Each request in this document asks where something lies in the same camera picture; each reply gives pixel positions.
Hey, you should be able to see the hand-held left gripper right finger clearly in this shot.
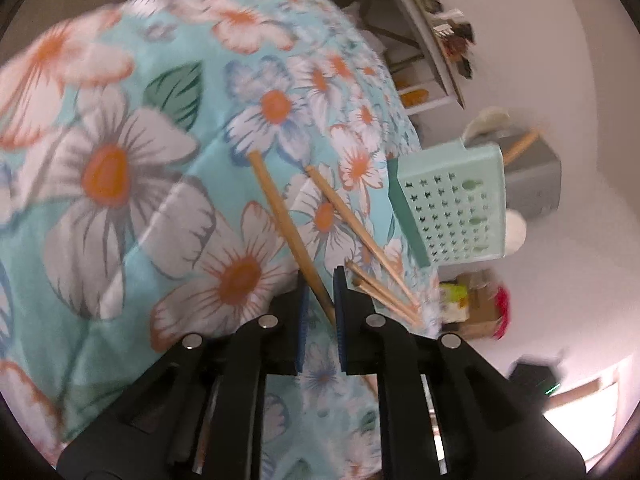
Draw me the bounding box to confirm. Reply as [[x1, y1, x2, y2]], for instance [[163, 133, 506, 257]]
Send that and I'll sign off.
[[332, 266, 586, 480]]

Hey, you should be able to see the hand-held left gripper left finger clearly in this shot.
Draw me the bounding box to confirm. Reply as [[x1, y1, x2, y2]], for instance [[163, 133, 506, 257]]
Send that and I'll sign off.
[[56, 272, 311, 480]]

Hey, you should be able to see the wooden chopstick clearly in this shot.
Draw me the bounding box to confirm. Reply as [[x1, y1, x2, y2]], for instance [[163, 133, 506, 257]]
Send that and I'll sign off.
[[248, 151, 337, 325], [502, 129, 542, 167], [306, 165, 418, 307], [353, 281, 422, 325], [346, 260, 422, 313]]

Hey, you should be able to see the white plastic spoon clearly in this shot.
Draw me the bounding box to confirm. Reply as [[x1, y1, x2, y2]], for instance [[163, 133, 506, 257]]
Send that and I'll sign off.
[[504, 209, 529, 257], [462, 106, 512, 144]]

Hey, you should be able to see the mint green perforated basket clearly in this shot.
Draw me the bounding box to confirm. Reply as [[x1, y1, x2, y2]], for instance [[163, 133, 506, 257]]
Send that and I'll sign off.
[[387, 141, 507, 267]]

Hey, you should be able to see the red cloth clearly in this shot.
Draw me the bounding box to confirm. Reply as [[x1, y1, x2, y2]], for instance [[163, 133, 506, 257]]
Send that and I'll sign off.
[[492, 285, 512, 342]]

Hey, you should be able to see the cardboard box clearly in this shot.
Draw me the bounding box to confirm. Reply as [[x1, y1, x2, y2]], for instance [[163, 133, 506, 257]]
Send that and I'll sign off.
[[456, 270, 502, 339]]

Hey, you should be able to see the yellow green packet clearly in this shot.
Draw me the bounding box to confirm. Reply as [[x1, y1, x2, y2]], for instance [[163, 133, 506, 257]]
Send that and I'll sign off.
[[439, 282, 471, 324]]

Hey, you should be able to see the grey box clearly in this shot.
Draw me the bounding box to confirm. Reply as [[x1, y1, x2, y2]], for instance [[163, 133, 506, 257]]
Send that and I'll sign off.
[[492, 127, 562, 221]]

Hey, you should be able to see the floral turquoise blanket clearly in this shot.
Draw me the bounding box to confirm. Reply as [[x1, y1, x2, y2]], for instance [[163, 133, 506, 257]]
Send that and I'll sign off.
[[0, 0, 443, 480]]

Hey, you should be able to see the cluster of small ornaments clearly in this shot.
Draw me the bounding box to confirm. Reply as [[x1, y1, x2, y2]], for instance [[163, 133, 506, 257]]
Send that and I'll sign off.
[[432, 7, 476, 79]]

